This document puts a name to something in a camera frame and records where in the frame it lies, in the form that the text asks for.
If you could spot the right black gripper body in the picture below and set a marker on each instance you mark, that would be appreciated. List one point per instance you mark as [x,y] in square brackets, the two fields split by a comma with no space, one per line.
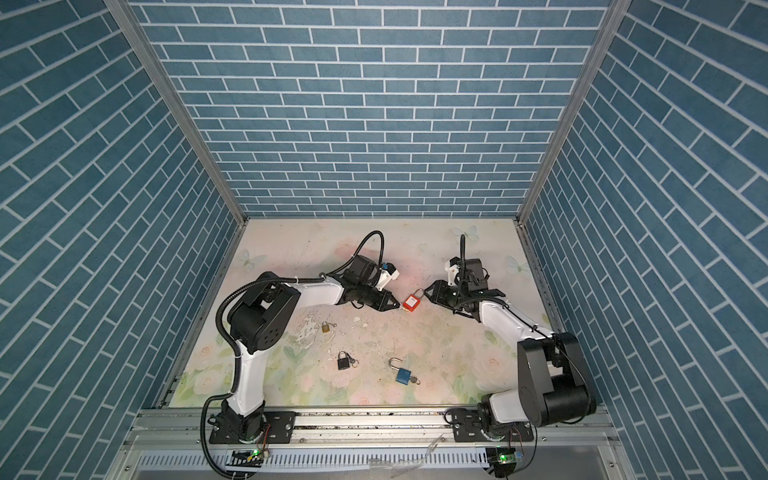
[463,294]

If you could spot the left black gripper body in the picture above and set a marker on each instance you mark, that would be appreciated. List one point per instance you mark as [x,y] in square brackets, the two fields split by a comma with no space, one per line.
[368,294]

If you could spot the red padlock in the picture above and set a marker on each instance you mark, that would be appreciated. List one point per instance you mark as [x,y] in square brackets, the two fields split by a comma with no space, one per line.
[413,300]

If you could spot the black padlock with key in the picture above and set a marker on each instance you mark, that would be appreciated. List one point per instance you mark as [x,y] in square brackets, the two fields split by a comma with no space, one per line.
[345,361]

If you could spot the blue padlock with key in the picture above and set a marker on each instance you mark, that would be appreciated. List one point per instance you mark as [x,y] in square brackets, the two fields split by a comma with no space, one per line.
[402,375]

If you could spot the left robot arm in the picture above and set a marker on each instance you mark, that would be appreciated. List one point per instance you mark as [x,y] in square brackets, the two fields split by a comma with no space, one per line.
[254,318]

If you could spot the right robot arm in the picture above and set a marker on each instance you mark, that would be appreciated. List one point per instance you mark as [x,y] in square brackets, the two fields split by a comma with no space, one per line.
[553,381]

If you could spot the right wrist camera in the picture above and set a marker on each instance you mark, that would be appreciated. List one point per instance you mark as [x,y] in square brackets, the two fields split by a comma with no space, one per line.
[454,269]

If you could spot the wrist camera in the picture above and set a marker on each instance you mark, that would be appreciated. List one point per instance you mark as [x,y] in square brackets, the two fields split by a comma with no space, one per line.
[388,273]
[454,269]

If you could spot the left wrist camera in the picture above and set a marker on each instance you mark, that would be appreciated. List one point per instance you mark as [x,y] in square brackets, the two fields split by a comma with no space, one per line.
[388,273]

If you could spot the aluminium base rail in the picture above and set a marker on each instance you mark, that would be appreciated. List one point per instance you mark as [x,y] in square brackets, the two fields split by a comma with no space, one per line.
[417,442]

